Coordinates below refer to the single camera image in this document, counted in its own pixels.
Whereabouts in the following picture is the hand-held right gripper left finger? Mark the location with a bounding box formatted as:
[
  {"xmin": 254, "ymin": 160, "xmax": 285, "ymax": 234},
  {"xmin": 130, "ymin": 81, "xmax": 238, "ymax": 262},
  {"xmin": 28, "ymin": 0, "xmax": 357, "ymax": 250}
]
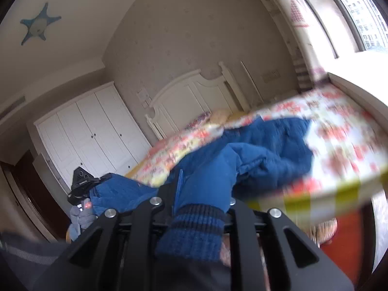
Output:
[{"xmin": 33, "ymin": 170, "xmax": 184, "ymax": 291}]

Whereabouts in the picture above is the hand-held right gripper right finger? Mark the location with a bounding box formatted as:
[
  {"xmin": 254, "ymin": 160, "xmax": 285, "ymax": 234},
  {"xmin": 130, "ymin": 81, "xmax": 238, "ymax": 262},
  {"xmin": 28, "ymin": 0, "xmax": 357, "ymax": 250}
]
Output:
[{"xmin": 226, "ymin": 198, "xmax": 355, "ymax": 291}]

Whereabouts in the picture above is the blue quilted jacket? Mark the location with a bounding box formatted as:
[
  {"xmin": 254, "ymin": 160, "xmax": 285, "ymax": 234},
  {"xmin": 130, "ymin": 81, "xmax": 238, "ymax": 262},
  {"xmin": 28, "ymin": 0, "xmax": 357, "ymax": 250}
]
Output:
[{"xmin": 69, "ymin": 117, "xmax": 313, "ymax": 263}]

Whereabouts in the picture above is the person's left forearm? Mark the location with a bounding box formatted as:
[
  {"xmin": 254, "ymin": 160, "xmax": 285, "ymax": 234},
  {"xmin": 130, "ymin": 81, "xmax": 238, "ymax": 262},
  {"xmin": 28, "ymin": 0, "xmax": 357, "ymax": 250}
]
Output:
[{"xmin": 0, "ymin": 232, "xmax": 72, "ymax": 279}]

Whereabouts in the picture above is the person's left hand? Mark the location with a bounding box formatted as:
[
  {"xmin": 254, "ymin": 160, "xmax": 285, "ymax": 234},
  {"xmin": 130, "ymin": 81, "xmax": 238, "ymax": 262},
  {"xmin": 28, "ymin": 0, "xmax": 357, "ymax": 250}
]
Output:
[{"xmin": 70, "ymin": 208, "xmax": 97, "ymax": 237}]

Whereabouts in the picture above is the yellow daisy bedsheet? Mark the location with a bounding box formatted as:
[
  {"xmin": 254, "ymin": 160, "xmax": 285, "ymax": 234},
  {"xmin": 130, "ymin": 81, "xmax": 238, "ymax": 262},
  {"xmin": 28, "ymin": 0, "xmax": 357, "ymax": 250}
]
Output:
[{"xmin": 125, "ymin": 162, "xmax": 146, "ymax": 179}]

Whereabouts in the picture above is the dark wooden door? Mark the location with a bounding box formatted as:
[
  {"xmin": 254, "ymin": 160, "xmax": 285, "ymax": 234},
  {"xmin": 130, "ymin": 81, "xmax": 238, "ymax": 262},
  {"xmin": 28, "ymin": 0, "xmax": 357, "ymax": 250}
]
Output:
[{"xmin": 0, "ymin": 150, "xmax": 72, "ymax": 243}]

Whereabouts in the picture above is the white wardrobe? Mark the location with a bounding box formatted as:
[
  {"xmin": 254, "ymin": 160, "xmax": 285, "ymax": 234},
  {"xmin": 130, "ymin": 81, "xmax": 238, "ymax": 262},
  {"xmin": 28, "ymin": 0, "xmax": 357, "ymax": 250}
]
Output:
[{"xmin": 33, "ymin": 81, "xmax": 151, "ymax": 188}]

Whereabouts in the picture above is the purple patterned pillow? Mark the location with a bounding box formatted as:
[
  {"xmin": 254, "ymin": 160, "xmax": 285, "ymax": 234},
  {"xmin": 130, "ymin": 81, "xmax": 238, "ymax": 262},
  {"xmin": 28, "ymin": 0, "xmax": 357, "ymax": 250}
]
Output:
[{"xmin": 186, "ymin": 112, "xmax": 211, "ymax": 128}]

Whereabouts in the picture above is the cream fluffy pillow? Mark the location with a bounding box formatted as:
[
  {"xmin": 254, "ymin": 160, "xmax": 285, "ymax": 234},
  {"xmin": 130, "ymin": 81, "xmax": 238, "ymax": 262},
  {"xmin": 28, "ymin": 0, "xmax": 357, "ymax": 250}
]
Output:
[{"xmin": 210, "ymin": 108, "xmax": 231, "ymax": 122}]

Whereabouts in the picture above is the white wooden headboard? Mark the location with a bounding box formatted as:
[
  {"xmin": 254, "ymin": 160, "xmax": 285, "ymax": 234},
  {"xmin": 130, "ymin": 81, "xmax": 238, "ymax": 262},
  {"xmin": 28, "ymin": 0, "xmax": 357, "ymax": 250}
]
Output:
[{"xmin": 145, "ymin": 61, "xmax": 252, "ymax": 141}]

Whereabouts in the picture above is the red mat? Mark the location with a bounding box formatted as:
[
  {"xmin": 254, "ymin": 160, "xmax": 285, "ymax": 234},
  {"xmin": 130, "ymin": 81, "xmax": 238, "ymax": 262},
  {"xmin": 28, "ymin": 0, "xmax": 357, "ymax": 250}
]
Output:
[{"xmin": 318, "ymin": 208, "xmax": 375, "ymax": 291}]

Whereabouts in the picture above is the floral quilt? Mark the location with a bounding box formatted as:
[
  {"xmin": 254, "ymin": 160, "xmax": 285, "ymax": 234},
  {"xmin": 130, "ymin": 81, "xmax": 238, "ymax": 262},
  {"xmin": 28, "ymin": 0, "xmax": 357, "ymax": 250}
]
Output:
[{"xmin": 126, "ymin": 86, "xmax": 388, "ymax": 219}]

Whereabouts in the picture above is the blue star ceiling lamp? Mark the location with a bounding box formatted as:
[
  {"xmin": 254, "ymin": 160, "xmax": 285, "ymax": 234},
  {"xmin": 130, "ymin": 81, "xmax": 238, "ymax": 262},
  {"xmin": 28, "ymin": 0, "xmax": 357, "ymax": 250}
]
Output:
[{"xmin": 20, "ymin": 2, "xmax": 62, "ymax": 46}]

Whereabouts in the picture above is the white window sill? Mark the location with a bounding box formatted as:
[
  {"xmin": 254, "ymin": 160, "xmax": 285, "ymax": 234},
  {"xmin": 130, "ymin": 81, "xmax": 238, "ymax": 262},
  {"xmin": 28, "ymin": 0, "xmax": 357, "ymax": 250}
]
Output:
[{"xmin": 327, "ymin": 51, "xmax": 388, "ymax": 104}]

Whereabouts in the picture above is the printed curtain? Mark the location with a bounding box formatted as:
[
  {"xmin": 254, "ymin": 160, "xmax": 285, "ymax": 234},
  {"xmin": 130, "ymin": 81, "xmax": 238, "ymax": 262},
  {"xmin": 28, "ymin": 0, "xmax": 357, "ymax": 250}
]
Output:
[{"xmin": 258, "ymin": 0, "xmax": 328, "ymax": 93}]

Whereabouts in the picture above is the window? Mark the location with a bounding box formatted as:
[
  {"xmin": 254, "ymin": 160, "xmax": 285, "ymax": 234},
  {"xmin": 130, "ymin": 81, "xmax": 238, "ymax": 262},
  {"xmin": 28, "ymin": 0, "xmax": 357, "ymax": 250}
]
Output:
[{"xmin": 312, "ymin": 0, "xmax": 388, "ymax": 58}]

